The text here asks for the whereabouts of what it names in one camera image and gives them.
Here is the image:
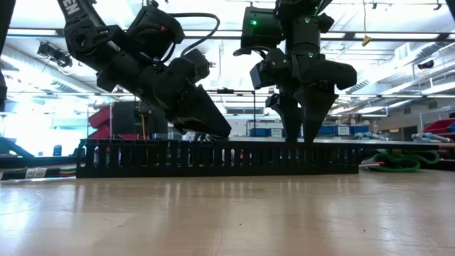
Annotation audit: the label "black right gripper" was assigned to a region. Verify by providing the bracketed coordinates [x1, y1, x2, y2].
[265, 48, 358, 144]

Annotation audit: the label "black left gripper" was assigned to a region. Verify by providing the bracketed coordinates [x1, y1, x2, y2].
[119, 60, 232, 139]

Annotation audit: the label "black slotted cable duct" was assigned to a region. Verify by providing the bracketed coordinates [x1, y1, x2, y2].
[75, 137, 360, 178]

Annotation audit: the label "black sleeve with white label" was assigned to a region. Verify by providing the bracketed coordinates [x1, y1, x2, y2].
[0, 166, 62, 181]

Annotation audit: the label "blue storage bins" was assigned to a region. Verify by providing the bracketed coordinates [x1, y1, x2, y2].
[248, 124, 371, 139]

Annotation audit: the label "grey blue rolled tube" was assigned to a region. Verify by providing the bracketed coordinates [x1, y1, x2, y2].
[411, 132, 453, 144]
[353, 131, 389, 142]

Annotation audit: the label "black display panel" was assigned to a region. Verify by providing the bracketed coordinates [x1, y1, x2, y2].
[112, 100, 169, 140]

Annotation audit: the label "red bin shelving rack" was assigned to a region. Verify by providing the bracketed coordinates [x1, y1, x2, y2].
[87, 105, 146, 140]

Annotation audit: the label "yellow hanging pendant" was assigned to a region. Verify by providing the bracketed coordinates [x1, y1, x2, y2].
[361, 0, 373, 47]

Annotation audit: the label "long light bar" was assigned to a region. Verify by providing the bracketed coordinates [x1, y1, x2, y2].
[0, 28, 455, 41]

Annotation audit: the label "red storage bin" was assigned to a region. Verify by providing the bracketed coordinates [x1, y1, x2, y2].
[422, 117, 455, 135]

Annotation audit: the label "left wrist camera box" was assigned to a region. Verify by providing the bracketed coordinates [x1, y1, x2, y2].
[177, 48, 211, 85]

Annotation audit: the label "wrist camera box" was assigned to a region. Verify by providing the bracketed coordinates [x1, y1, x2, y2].
[177, 48, 211, 85]
[249, 60, 272, 90]

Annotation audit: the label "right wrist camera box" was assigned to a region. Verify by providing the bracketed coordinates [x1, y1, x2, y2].
[249, 60, 272, 90]

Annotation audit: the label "black camera cable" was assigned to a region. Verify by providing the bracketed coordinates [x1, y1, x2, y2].
[232, 45, 266, 58]
[166, 12, 221, 58]

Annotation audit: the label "black mounted camera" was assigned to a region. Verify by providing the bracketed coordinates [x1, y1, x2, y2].
[36, 41, 75, 69]

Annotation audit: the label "black aluminium table frame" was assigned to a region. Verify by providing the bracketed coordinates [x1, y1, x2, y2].
[0, 154, 77, 168]

